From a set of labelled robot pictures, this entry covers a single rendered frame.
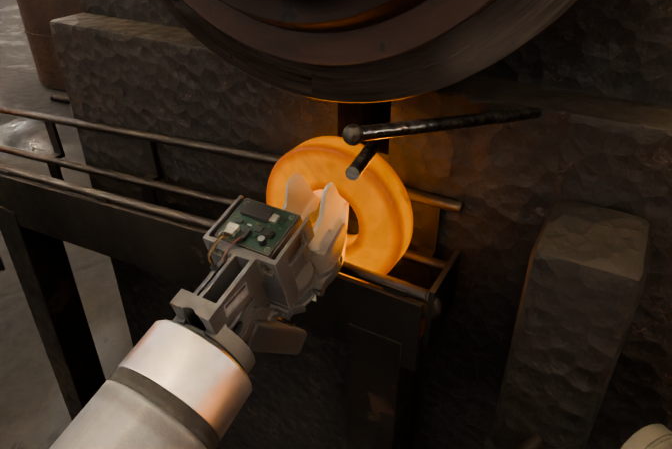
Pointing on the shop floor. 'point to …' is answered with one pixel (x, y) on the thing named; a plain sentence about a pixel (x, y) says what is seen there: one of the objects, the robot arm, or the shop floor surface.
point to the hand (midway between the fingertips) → (335, 197)
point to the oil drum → (43, 0)
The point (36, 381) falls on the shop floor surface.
